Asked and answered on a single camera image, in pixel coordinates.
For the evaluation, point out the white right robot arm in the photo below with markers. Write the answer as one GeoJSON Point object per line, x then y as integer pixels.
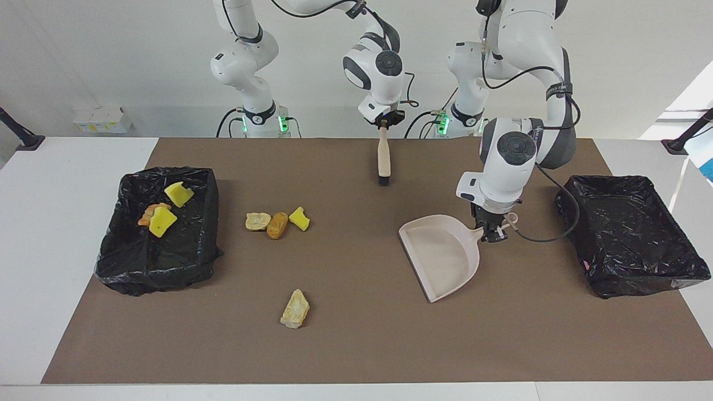
{"type": "Point", "coordinates": [381, 83]}

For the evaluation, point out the black-bagged bin with pink spot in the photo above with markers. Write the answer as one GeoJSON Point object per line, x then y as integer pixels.
{"type": "Point", "coordinates": [629, 239]}

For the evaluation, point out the bin lined with black bag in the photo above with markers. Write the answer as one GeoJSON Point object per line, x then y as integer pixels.
{"type": "Point", "coordinates": [167, 262]}

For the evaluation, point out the pale crusty bread chunk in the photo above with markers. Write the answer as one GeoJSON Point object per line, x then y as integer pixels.
{"type": "Point", "coordinates": [295, 310]}

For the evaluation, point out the yellow sponge piece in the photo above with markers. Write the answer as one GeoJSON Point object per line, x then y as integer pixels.
{"type": "Point", "coordinates": [178, 194]}
{"type": "Point", "coordinates": [299, 219]}
{"type": "Point", "coordinates": [162, 222]}

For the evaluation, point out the beige brush with black bristles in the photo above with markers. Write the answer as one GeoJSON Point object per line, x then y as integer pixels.
{"type": "Point", "coordinates": [384, 159]}

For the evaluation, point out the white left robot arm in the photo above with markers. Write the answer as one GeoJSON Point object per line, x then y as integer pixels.
{"type": "Point", "coordinates": [512, 161]}

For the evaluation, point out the brown bread roll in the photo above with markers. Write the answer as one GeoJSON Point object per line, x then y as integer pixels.
{"type": "Point", "coordinates": [277, 225]}

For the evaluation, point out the orange toasted croissant piece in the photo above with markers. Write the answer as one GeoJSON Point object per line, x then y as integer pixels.
{"type": "Point", "coordinates": [146, 215]}

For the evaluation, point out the pale bread piece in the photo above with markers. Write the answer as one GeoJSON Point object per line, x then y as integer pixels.
{"type": "Point", "coordinates": [257, 221]}

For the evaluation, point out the beige plastic dustpan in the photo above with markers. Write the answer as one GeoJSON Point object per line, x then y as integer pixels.
{"type": "Point", "coordinates": [443, 256]}

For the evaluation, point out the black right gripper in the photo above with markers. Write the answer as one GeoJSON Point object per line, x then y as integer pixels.
{"type": "Point", "coordinates": [390, 120]}

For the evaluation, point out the brown table mat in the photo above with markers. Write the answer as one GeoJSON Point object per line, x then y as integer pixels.
{"type": "Point", "coordinates": [501, 334]}

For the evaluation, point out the white power boxes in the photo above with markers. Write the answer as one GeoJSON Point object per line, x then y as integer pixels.
{"type": "Point", "coordinates": [103, 120]}

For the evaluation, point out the blue object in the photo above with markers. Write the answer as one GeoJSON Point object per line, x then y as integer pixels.
{"type": "Point", "coordinates": [709, 170]}

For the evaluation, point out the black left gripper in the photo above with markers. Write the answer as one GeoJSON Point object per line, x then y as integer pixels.
{"type": "Point", "coordinates": [490, 218]}

